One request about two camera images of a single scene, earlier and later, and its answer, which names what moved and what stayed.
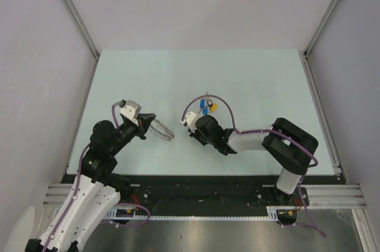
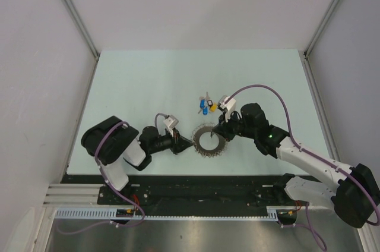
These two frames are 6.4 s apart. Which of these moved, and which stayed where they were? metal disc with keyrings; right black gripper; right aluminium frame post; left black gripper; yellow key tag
Moved: right black gripper; left black gripper; metal disc with keyrings
Stayed: yellow key tag; right aluminium frame post
